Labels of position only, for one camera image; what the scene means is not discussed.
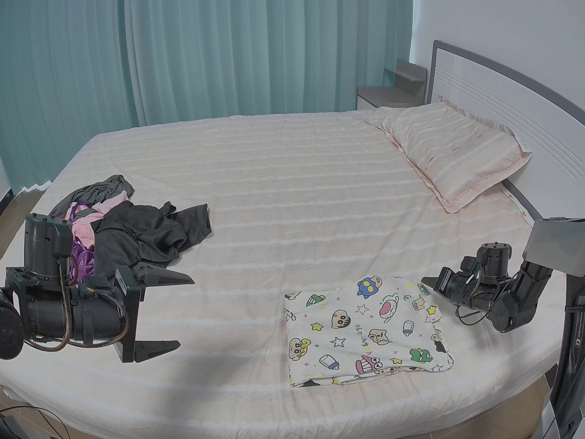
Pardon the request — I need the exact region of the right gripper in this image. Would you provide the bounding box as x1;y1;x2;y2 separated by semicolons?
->
432;266;479;312

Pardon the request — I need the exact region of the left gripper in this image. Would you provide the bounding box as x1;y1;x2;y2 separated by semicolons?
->
20;262;195;365

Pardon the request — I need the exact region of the white printed pyjama top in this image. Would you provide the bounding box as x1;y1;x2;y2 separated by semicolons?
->
284;275;454;388

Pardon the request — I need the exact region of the bed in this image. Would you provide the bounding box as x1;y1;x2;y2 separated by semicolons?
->
0;39;585;439

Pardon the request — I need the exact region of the black garment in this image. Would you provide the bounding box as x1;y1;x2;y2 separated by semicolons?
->
94;202;214;278

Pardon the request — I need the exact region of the purple satin garment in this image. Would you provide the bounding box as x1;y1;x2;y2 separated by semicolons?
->
68;201;99;288

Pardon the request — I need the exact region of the pink garment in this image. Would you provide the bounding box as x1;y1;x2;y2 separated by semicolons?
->
66;192;131;248

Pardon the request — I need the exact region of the pink striped pillow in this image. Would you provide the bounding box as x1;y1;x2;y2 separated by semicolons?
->
364;100;534;214

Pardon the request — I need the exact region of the grey garment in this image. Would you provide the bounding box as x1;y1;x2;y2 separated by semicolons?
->
48;174;136;221

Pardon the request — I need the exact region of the grey bedside table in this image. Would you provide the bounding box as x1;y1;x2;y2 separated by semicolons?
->
356;59;428;110

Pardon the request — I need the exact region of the blue-green curtain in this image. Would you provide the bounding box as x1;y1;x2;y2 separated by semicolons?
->
0;0;134;192
124;0;417;130

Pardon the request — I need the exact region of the black cable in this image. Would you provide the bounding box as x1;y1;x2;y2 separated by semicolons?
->
25;302;131;354
455;305;492;327
0;405;70;439

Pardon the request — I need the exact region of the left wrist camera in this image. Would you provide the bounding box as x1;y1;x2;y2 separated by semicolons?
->
77;275;116;299

